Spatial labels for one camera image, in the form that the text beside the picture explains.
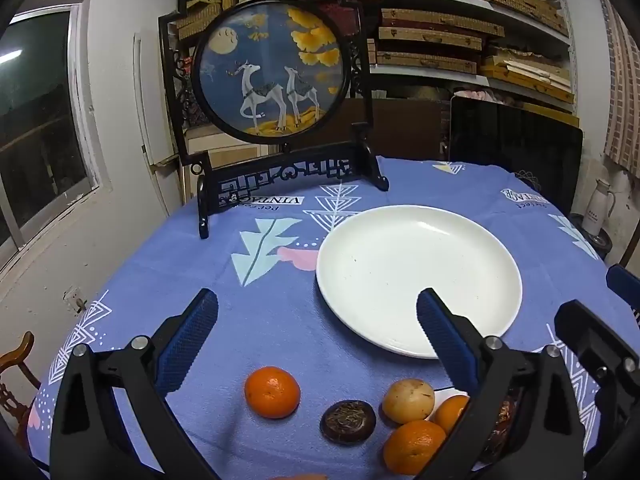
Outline checked curtain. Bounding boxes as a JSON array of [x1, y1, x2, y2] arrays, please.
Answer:
[[597, 0, 640, 178]]

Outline orange mandarin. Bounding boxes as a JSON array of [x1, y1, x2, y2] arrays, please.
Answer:
[[430, 394, 471, 435], [382, 420, 447, 476], [244, 366, 302, 420]]

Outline white wall socket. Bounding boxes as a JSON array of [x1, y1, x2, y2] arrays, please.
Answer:
[[62, 286, 87, 316]]

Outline white round plate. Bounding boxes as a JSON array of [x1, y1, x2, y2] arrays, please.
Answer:
[[316, 205, 523, 359]]

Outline brown wooden chair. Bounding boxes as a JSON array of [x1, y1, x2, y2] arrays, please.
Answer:
[[0, 331, 43, 453]]

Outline blue printed tablecloth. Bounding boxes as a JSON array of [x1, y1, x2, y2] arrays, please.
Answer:
[[27, 155, 640, 480]]

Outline white thermos jug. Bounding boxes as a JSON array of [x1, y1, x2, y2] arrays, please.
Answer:
[[581, 178, 613, 236]]

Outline white wall conduit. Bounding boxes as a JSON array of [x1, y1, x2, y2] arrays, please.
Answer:
[[132, 32, 180, 211]]

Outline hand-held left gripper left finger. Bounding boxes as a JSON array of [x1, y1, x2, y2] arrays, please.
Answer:
[[49, 287, 221, 480]]

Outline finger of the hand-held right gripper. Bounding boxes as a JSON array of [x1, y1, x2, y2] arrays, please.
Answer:
[[606, 264, 640, 307], [554, 299, 640, 466]]

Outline dark dried tangerine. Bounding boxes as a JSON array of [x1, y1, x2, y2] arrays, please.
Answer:
[[480, 395, 518, 463], [320, 400, 377, 445]]

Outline yellow passion fruit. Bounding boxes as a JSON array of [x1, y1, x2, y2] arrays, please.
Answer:
[[381, 378, 436, 424]]

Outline aluminium framed window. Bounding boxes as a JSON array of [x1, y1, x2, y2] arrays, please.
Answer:
[[0, 0, 101, 271]]

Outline black framed deer screen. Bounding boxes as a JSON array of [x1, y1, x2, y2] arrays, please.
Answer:
[[159, 0, 390, 240]]

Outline pink cloth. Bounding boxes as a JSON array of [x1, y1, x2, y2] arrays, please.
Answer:
[[452, 87, 502, 104]]

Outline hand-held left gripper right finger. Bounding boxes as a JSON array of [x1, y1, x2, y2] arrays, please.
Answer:
[[416, 287, 587, 480]]

